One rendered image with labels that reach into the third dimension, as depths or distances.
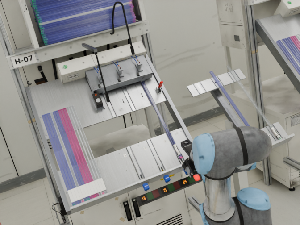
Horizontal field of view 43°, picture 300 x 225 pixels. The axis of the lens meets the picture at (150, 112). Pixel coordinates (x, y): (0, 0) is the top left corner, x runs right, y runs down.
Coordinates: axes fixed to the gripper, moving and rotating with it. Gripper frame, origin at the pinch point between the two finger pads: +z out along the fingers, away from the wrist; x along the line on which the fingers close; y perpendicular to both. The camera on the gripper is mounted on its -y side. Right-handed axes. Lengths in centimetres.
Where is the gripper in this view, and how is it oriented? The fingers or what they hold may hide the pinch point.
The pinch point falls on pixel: (188, 168)
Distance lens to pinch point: 186.2
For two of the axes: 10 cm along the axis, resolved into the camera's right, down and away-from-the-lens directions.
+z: -0.9, 5.0, 8.6
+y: 4.0, 8.1, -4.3
